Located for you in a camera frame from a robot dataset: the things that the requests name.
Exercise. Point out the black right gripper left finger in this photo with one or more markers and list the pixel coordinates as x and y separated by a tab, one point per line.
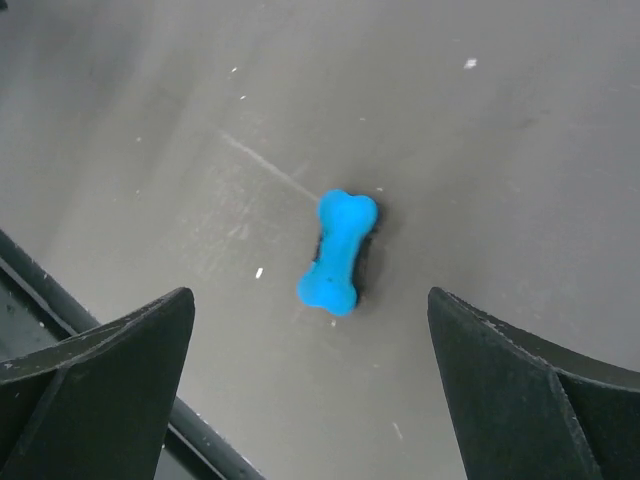
97	405

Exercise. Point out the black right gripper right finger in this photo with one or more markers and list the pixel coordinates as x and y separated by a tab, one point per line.
525	408

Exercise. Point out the blue bone-shaped eraser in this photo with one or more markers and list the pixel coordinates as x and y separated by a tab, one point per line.
345	222

